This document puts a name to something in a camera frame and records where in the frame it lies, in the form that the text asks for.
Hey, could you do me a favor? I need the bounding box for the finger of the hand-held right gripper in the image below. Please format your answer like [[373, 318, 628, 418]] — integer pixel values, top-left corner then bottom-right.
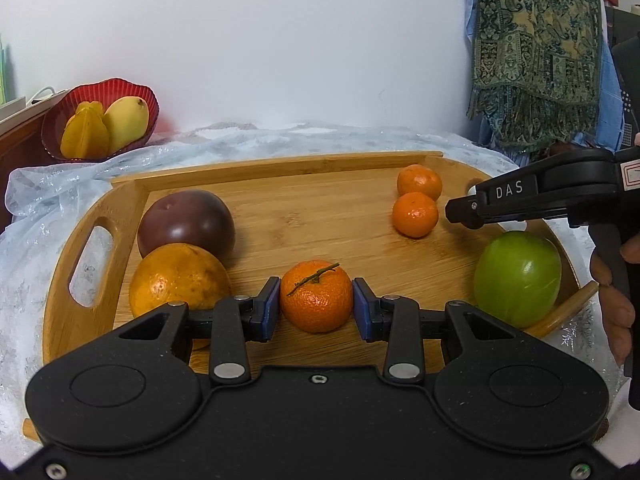
[[444, 151, 619, 231]]

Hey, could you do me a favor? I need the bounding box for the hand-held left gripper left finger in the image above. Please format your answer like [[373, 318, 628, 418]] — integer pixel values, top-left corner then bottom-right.
[[112, 276, 282, 386]]

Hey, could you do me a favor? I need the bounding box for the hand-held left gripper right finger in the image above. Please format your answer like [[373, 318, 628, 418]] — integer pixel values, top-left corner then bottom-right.
[[351, 277, 516, 386]]

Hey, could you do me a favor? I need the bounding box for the tangerine with stem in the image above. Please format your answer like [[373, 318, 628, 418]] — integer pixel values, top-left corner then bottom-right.
[[279, 259, 354, 334]]

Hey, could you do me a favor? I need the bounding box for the green apple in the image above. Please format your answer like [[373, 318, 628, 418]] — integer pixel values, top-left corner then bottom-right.
[[473, 231, 563, 330]]

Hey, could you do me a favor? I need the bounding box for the small tangerine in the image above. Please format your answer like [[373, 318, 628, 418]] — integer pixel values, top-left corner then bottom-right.
[[391, 191, 440, 239], [397, 164, 444, 201]]

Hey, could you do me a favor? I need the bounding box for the wooden tray with handles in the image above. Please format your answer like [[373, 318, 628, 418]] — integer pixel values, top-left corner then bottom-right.
[[22, 150, 609, 443]]

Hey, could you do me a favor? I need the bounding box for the large orange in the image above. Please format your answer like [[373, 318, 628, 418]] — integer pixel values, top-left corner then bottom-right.
[[128, 242, 232, 350]]

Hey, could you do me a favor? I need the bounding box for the person's right hand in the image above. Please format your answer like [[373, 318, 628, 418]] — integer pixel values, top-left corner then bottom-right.
[[589, 131, 640, 367]]

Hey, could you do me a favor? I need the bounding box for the dark purple passion fruit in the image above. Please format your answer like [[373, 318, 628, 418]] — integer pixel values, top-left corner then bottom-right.
[[137, 189, 236, 261]]

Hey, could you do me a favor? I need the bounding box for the green patterned scarf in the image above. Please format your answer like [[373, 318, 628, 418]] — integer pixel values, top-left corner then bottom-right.
[[467, 0, 604, 150]]

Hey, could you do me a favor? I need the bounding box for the black object with white dots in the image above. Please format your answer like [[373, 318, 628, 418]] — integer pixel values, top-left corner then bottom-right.
[[602, 5, 640, 153]]

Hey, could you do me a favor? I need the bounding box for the yellow mango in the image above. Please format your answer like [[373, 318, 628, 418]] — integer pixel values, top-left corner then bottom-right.
[[103, 96, 150, 154]]

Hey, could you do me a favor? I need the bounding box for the snowflake plastic tablecloth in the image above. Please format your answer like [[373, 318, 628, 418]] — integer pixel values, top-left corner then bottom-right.
[[0, 121, 631, 463]]

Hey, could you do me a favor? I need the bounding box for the yellow starfruit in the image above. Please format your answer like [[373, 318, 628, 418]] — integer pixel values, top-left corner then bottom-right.
[[60, 101, 111, 159]]

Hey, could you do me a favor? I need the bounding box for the red glass bowl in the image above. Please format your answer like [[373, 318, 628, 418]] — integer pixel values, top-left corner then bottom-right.
[[41, 78, 160, 164]]

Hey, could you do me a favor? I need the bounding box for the brown wooden cabinet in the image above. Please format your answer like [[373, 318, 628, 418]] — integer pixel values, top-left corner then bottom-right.
[[0, 91, 68, 233]]

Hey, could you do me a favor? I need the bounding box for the white power strip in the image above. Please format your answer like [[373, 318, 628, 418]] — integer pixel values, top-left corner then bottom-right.
[[0, 86, 69, 123]]

